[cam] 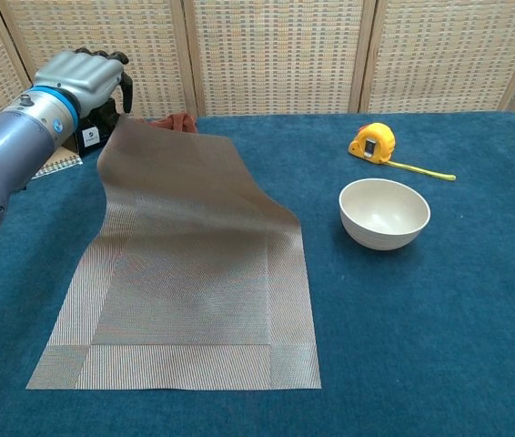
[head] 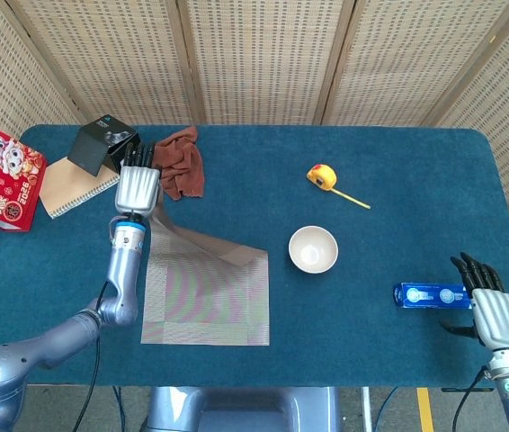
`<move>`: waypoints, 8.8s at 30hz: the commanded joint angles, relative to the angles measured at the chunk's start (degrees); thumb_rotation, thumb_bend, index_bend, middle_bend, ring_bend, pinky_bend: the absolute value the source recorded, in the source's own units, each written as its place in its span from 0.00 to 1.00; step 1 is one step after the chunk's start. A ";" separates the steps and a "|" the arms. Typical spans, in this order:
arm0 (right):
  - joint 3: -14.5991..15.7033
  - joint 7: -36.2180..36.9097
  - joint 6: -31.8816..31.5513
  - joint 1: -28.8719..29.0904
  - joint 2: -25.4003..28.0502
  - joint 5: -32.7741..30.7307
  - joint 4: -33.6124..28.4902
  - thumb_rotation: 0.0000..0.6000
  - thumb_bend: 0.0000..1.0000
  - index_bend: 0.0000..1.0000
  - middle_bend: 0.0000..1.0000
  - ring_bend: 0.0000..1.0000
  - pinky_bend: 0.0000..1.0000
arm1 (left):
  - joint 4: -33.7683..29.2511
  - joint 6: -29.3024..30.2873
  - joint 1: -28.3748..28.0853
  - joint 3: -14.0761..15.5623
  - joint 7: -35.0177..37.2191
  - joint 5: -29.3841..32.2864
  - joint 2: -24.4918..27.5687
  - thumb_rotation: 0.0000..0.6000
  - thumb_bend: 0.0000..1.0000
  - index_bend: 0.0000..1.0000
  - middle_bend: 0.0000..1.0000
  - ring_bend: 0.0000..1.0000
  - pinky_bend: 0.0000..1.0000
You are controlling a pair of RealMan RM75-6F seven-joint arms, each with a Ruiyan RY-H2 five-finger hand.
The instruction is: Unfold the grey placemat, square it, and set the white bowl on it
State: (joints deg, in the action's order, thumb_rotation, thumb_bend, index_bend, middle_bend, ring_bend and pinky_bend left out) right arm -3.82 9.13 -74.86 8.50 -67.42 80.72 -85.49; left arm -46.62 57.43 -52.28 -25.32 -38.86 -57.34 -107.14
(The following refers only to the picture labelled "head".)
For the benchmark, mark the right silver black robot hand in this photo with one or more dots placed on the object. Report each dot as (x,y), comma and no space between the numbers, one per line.
(499,321)

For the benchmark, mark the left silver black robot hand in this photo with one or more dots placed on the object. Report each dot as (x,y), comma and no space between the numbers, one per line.
(137,189)

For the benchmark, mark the grey woven placemat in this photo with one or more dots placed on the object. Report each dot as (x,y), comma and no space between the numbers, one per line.
(200,297)

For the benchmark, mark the cream round bowl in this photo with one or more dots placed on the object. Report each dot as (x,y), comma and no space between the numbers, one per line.
(313,249)

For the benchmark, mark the brown crumpled cloth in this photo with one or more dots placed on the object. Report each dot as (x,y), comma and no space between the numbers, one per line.
(187,171)

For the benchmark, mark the black open cardboard box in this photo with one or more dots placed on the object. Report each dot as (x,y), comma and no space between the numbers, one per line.
(88,148)

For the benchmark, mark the tan spiral notebook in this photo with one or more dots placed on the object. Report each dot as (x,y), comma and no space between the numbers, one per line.
(70,184)

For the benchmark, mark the blue toothpaste box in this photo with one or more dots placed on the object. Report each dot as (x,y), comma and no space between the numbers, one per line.
(425,295)

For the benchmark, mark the red desk calendar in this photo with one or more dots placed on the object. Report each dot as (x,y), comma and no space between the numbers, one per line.
(2,180)

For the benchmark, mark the blue felt table cover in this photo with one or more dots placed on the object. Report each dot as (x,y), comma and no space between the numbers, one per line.
(349,315)

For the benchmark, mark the woven bamboo folding screen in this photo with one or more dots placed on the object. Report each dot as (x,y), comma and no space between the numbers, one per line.
(259,58)

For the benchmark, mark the yellow tape measure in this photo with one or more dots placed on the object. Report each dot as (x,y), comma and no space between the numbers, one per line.
(322,175)

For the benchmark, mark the blue-grey robot torso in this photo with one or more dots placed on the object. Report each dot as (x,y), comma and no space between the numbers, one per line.
(236,409)

